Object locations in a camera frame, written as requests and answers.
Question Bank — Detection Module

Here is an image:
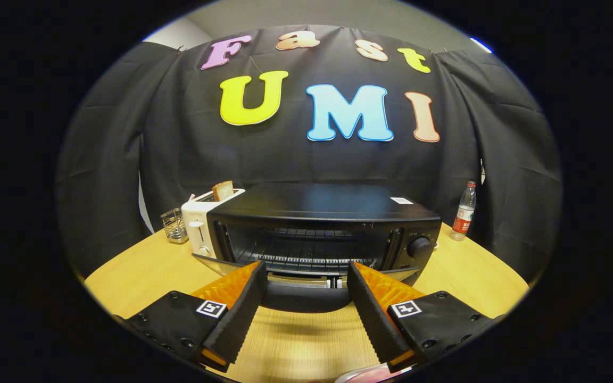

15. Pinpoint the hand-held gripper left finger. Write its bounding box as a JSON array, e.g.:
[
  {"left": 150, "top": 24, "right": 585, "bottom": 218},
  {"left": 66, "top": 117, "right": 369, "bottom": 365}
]
[{"left": 112, "top": 260, "right": 269, "bottom": 373}]

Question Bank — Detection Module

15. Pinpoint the white square plate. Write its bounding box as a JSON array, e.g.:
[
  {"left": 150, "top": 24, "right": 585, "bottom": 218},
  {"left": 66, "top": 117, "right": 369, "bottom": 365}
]
[{"left": 335, "top": 363, "right": 413, "bottom": 383}]

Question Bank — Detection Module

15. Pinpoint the pink ham slice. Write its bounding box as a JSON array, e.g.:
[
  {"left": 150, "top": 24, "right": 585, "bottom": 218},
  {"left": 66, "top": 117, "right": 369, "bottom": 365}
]
[{"left": 352, "top": 366, "right": 400, "bottom": 383}]

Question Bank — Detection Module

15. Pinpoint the white pop-up toaster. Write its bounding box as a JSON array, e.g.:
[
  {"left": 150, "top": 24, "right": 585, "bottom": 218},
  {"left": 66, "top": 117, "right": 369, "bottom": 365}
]
[{"left": 181, "top": 188, "right": 246, "bottom": 259}]

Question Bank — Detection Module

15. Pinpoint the red label water bottle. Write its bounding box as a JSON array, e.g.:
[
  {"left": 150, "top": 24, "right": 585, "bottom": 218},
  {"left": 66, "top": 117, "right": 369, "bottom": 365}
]
[{"left": 450, "top": 181, "right": 477, "bottom": 242}]

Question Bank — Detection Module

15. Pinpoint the toast bread slice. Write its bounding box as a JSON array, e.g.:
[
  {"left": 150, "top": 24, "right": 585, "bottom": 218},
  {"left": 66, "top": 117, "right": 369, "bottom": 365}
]
[{"left": 212, "top": 180, "right": 235, "bottom": 202}]

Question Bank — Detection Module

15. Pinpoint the wire mesh basket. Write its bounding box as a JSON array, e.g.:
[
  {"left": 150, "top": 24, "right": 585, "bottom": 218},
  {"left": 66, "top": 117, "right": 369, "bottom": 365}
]
[{"left": 160, "top": 208, "right": 189, "bottom": 244}]

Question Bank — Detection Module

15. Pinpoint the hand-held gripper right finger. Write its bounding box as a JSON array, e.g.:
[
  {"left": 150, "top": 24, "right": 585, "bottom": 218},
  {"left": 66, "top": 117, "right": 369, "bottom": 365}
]
[{"left": 347, "top": 261, "right": 504, "bottom": 373}]

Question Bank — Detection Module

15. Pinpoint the black backdrop cloth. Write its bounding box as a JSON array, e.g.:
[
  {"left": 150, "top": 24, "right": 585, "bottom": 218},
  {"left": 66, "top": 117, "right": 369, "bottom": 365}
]
[{"left": 55, "top": 24, "right": 562, "bottom": 282}]

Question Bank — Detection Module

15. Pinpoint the black toaster oven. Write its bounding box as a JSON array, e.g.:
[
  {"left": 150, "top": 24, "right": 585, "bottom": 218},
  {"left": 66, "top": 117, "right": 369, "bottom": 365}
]
[{"left": 192, "top": 182, "right": 443, "bottom": 313}]

